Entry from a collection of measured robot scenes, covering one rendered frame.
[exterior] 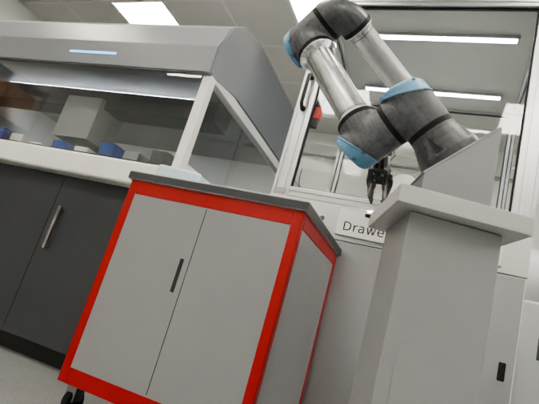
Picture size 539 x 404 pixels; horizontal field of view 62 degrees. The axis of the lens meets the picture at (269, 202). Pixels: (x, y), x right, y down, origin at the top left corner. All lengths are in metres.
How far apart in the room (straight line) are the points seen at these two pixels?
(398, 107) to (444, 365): 0.59
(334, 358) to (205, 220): 0.75
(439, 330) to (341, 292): 0.85
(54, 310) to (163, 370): 0.90
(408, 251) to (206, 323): 0.60
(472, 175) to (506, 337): 0.84
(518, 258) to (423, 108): 0.85
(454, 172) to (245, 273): 0.60
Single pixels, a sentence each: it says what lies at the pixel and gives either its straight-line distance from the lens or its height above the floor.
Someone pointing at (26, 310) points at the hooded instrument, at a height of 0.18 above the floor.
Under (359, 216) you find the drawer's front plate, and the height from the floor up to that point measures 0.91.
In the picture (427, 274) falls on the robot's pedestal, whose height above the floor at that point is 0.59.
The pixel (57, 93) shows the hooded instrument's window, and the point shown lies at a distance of 2.54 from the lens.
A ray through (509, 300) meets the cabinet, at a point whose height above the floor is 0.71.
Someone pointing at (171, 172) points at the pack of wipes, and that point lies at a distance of 1.49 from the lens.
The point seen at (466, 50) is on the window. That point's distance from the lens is 2.20.
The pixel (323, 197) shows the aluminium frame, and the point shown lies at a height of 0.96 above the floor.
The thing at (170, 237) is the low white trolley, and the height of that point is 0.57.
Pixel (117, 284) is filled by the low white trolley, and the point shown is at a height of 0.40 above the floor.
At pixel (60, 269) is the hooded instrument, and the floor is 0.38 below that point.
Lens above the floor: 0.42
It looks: 14 degrees up
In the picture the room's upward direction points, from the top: 16 degrees clockwise
